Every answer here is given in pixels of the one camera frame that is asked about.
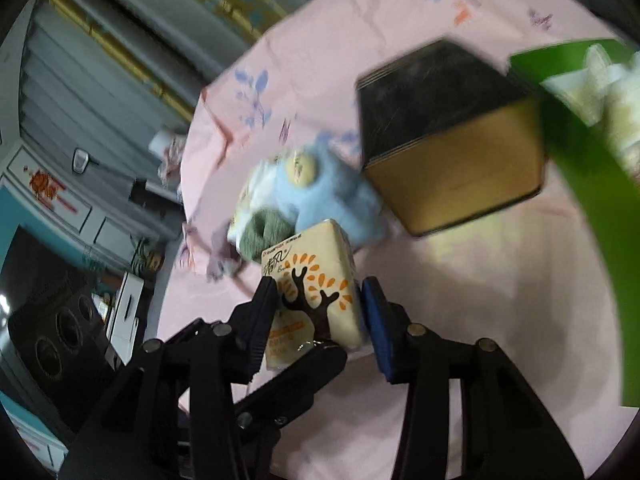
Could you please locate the tissue pack with tree print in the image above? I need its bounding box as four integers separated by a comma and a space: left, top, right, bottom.
262, 220, 369, 370

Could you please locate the green knitted sock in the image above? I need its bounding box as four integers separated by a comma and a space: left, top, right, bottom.
239, 208, 295, 263

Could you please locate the purple cloth piece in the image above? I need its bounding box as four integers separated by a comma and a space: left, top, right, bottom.
206, 226, 243, 282

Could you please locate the white cabinet with red decoration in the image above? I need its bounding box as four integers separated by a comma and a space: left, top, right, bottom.
1, 140, 174, 270

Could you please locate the light blue plush toy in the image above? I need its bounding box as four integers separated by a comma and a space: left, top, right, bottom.
245, 143, 386, 248

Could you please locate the black gold tin box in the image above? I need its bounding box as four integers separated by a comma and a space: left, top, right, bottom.
356, 38, 546, 236

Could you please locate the green cardboard box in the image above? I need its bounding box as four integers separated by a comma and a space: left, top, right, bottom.
510, 39, 639, 408

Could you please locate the grey curtain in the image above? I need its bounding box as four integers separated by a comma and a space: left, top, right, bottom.
21, 0, 308, 176

